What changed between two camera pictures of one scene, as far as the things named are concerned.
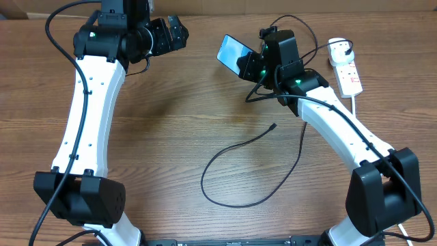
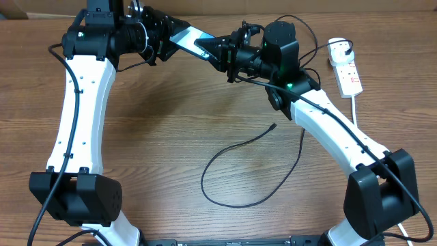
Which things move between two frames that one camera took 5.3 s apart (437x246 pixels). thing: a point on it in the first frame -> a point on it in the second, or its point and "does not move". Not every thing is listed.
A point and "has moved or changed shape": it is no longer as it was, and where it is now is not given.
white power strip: [347, 79] does not move
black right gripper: [248, 67] -> [224, 56]
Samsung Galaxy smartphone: [231, 51] has moved or changed shape
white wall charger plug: [336, 48] does not move
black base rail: [295, 240] does not move
